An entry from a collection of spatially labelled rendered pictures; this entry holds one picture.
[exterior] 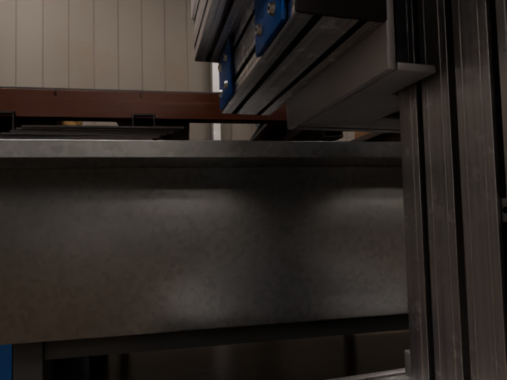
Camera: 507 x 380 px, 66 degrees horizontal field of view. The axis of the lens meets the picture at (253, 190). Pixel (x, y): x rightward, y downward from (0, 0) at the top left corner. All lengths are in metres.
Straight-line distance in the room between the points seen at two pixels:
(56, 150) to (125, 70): 3.04
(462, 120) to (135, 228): 0.66
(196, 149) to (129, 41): 3.17
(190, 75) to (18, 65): 1.41
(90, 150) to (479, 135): 0.57
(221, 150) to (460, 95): 0.43
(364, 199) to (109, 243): 0.58
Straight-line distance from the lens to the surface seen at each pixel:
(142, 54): 3.79
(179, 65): 3.77
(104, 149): 0.71
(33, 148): 0.74
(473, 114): 0.39
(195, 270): 0.86
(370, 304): 0.97
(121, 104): 0.93
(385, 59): 0.39
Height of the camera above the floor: 0.56
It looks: 3 degrees up
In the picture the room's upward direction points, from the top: 1 degrees counter-clockwise
